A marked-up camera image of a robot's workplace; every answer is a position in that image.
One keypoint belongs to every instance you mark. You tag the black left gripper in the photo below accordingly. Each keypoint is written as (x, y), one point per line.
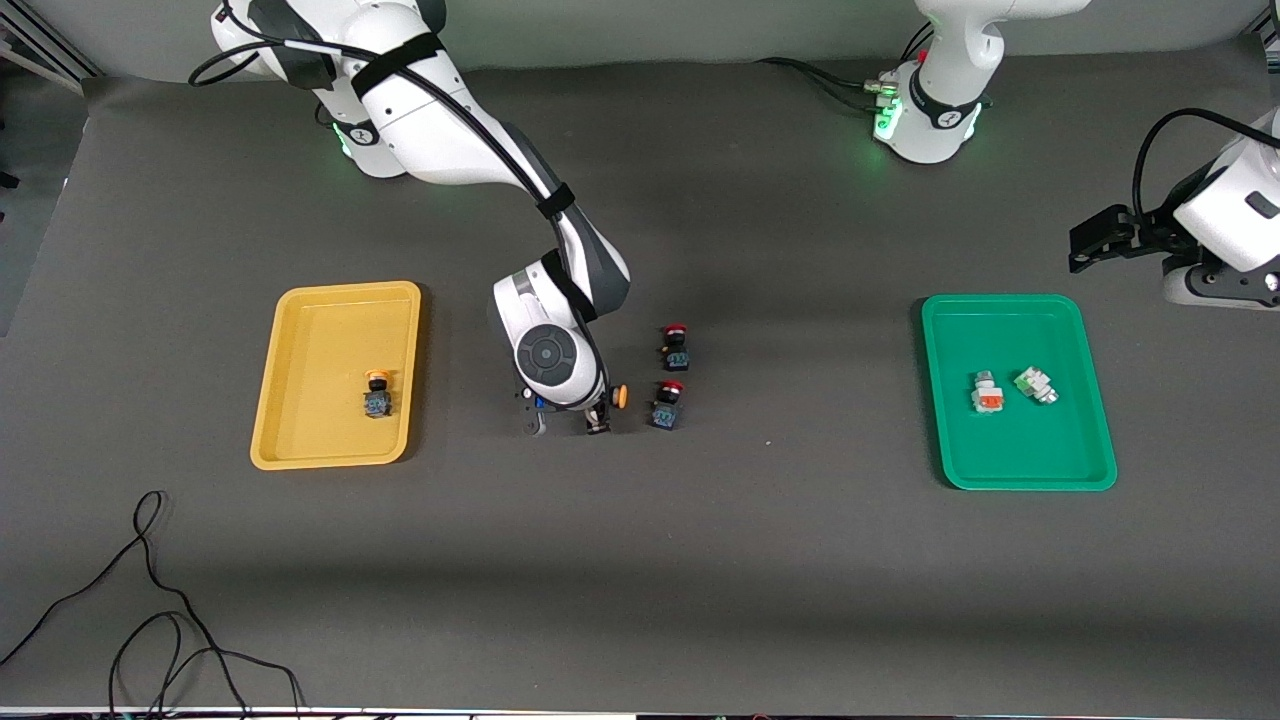
(1152, 230)

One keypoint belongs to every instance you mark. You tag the white green push button switch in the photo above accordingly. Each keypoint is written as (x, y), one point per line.
(1037, 385)

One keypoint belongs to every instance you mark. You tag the orange white switch block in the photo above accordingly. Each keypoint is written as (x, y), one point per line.
(988, 393)

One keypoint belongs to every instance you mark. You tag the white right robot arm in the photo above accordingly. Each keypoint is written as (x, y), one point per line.
(450, 130)

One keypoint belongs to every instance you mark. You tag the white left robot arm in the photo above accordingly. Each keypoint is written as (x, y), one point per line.
(935, 110)

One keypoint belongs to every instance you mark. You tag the dark gray table cloth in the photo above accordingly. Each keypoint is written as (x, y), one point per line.
(640, 580)

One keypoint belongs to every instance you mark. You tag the green plastic tray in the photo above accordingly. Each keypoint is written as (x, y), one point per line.
(1030, 450)

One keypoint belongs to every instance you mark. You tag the yellow plastic tray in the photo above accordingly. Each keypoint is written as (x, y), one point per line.
(320, 400)

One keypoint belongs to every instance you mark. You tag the red push button switch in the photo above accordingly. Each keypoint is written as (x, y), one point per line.
(665, 408)
(677, 350)

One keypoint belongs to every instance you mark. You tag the metal frame rail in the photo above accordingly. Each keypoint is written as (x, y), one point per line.
(40, 45)

